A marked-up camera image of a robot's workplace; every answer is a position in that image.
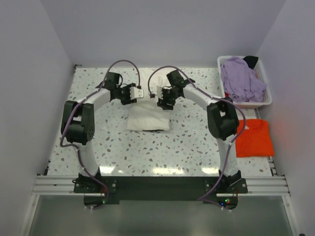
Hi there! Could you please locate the white laundry basket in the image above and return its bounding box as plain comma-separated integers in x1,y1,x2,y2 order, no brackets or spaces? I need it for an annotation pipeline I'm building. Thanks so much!
217,56,272,109

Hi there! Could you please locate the red garment in basket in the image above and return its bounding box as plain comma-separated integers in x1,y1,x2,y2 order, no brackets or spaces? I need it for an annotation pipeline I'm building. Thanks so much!
224,92,233,102

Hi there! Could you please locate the black garment in basket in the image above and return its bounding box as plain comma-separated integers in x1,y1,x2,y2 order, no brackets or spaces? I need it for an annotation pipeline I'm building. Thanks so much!
243,56,259,70

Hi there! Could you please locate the white t shirt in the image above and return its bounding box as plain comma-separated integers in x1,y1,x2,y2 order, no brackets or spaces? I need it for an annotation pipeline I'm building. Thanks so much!
126,68,170,132

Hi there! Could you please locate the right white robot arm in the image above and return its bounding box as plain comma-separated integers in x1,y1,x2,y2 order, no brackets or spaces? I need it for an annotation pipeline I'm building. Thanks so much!
156,66,241,197

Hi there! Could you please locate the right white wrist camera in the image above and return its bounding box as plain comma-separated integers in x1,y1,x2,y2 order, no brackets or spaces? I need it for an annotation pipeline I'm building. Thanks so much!
154,86,163,100

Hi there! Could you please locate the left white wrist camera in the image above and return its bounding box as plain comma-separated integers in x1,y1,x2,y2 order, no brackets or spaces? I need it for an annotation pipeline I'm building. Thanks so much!
129,87,144,100

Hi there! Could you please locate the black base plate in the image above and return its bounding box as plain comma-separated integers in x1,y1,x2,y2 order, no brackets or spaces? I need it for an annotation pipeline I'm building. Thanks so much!
72,176,248,207

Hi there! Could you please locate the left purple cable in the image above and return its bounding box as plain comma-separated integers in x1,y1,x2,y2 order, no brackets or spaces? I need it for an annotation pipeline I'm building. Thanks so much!
60,59,141,210

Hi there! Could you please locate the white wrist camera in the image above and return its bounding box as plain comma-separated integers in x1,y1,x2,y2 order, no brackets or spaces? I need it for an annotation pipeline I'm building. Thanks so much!
154,86,163,100
129,87,144,100

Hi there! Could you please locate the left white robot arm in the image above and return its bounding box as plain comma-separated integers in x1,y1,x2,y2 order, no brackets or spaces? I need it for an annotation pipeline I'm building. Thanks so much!
60,72,143,195

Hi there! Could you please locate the lilac t shirt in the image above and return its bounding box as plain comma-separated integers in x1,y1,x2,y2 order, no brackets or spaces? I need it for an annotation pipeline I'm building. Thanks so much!
220,56,267,103

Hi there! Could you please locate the aluminium rail frame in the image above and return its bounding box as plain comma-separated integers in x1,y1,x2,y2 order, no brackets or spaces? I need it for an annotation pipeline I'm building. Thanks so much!
32,157,291,197

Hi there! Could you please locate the folded orange t shirt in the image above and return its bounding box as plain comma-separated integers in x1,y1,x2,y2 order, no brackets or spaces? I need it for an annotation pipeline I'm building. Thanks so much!
235,119,274,158

